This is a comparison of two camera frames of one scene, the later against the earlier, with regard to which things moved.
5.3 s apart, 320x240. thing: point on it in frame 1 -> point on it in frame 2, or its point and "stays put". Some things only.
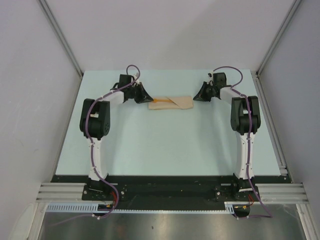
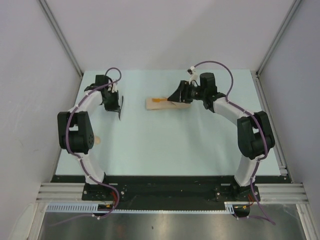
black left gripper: x=137 y=193 stays put
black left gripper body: x=135 y=92 -> x=112 y=103
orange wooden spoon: x=155 y=100 stays put
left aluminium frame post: x=43 y=4 stays put
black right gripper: x=201 y=96 -> x=181 y=94
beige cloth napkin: x=179 y=103 stays put
